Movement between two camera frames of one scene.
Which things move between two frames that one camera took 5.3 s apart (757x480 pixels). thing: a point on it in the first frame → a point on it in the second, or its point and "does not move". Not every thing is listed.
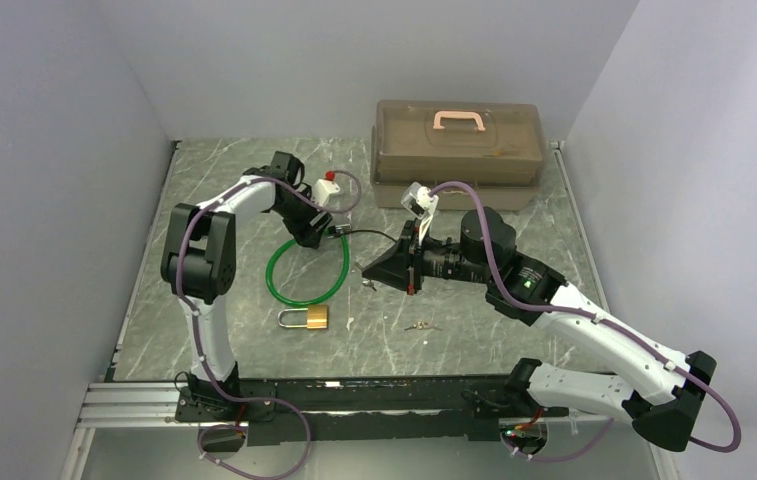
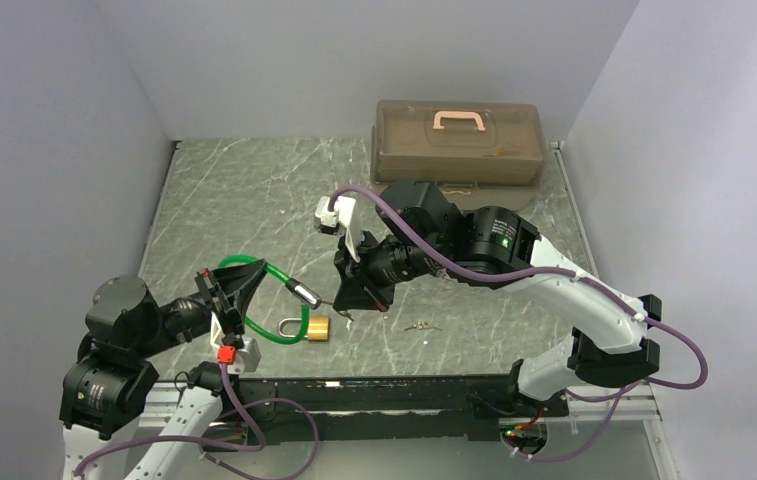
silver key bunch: (423, 325) does not move
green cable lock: (335, 291) → (305, 294)
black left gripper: (310, 237) → (230, 304)
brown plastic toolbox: (496, 147) does not move
